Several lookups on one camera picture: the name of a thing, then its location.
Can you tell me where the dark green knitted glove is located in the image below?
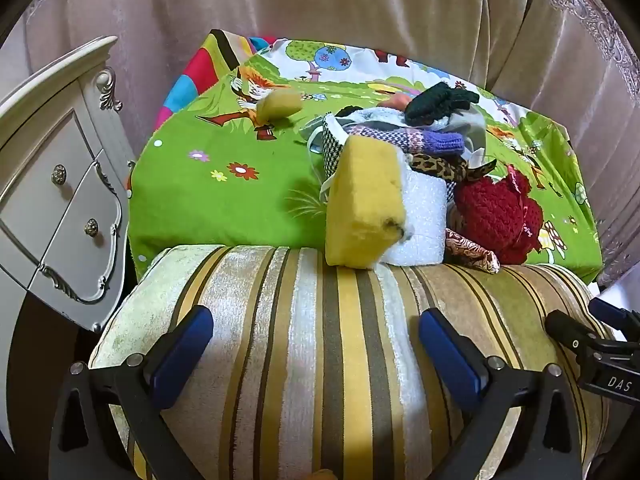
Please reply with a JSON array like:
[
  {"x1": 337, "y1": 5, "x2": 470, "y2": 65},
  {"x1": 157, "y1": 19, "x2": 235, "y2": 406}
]
[{"x1": 404, "y1": 82, "x2": 481, "y2": 125}]

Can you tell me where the white foam sponge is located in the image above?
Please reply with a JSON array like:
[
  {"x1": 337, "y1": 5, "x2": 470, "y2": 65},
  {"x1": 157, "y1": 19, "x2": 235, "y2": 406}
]
[{"x1": 382, "y1": 167, "x2": 448, "y2": 267}]

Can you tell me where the green cartoon printed sheet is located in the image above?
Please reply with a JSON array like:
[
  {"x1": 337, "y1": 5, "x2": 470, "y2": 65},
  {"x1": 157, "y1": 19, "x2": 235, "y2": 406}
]
[{"x1": 125, "y1": 37, "x2": 603, "y2": 281}]

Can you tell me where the colourful striped blanket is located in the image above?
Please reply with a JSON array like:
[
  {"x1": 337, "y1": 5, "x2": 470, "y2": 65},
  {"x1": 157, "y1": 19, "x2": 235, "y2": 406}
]
[{"x1": 152, "y1": 29, "x2": 281, "y2": 131}]

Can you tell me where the red knitted hat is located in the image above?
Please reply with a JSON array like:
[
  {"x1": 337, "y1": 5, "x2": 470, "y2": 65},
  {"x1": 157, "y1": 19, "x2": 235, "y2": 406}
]
[{"x1": 452, "y1": 165, "x2": 544, "y2": 266}]

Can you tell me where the purple patterned knitted sock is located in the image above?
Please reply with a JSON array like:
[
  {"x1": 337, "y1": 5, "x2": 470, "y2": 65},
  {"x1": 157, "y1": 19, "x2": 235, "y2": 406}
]
[{"x1": 347, "y1": 125, "x2": 466, "y2": 158}]

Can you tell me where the beige curtain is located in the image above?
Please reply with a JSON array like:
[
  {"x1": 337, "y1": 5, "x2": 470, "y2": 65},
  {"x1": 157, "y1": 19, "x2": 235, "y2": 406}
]
[{"x1": 115, "y1": 0, "x2": 541, "y2": 96}]

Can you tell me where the mauve embroidered curtain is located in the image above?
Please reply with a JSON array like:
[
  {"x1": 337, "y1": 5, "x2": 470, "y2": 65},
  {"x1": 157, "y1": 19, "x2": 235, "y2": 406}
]
[
  {"x1": 0, "y1": 0, "x2": 166, "y2": 161},
  {"x1": 480, "y1": 0, "x2": 640, "y2": 286}
]

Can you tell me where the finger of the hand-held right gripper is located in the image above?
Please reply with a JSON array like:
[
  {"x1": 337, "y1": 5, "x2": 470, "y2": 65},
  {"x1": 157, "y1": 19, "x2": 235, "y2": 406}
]
[
  {"x1": 589, "y1": 298, "x2": 640, "y2": 343},
  {"x1": 544, "y1": 310, "x2": 601, "y2": 356}
]

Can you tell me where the leopard print scrunchie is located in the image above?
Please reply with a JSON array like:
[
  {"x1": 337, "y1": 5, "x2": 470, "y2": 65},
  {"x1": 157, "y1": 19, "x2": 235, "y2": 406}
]
[{"x1": 407, "y1": 152, "x2": 498, "y2": 183}]

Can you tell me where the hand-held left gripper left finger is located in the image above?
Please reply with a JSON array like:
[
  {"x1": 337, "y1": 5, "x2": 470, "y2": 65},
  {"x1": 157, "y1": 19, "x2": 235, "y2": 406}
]
[{"x1": 47, "y1": 304, "x2": 216, "y2": 480}]

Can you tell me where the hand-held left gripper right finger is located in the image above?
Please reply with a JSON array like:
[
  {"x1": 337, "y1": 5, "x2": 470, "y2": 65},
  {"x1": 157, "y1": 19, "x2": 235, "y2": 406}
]
[{"x1": 417, "y1": 307, "x2": 586, "y2": 480}]

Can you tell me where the houndstooth cloth bag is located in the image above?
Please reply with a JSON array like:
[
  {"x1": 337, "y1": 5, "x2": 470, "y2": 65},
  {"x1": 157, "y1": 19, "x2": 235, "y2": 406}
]
[{"x1": 306, "y1": 114, "x2": 351, "y2": 196}]

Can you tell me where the striped velvet cushion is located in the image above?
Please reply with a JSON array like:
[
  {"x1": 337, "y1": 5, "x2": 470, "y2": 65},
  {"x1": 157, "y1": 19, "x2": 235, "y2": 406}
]
[{"x1": 87, "y1": 244, "x2": 618, "y2": 480}]

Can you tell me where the floral patterned cloth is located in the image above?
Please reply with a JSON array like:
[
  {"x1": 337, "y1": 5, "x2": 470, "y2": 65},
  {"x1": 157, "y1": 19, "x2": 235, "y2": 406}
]
[{"x1": 444, "y1": 227, "x2": 501, "y2": 275}]

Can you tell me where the white carved dresser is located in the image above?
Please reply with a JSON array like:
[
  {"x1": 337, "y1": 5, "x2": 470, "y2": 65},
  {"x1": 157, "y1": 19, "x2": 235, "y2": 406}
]
[{"x1": 0, "y1": 35, "x2": 136, "y2": 333}]

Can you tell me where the large yellow sponge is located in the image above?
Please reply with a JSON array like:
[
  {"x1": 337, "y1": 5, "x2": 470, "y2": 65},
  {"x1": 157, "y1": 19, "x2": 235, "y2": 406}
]
[{"x1": 325, "y1": 136, "x2": 407, "y2": 268}]

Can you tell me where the small yellow sponge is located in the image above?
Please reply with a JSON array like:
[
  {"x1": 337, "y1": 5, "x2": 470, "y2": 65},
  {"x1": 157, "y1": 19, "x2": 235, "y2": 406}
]
[{"x1": 255, "y1": 91, "x2": 304, "y2": 128}]

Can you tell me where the grey drawstring pouch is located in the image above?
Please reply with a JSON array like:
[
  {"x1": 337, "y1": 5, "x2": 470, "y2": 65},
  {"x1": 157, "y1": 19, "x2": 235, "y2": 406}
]
[{"x1": 447, "y1": 107, "x2": 488, "y2": 156}]

